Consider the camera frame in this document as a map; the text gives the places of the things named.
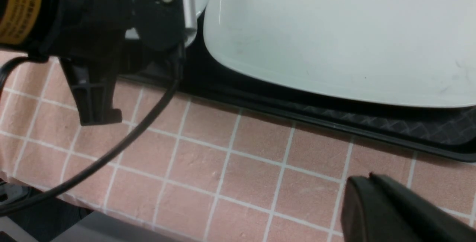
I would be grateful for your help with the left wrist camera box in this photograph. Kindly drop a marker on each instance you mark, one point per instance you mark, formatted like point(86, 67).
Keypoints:
point(190, 17)

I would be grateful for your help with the black plastic serving tray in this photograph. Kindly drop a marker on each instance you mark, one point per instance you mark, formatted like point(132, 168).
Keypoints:
point(448, 133)

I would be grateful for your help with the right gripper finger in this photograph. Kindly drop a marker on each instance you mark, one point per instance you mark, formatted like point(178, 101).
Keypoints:
point(377, 208)

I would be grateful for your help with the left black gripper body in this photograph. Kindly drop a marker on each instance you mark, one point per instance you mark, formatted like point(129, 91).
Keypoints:
point(89, 29)

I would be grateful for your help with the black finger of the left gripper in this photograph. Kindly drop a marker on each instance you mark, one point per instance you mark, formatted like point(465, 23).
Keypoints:
point(92, 84)

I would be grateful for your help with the large white square rice plate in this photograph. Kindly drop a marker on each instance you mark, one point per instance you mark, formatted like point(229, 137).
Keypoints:
point(413, 53)

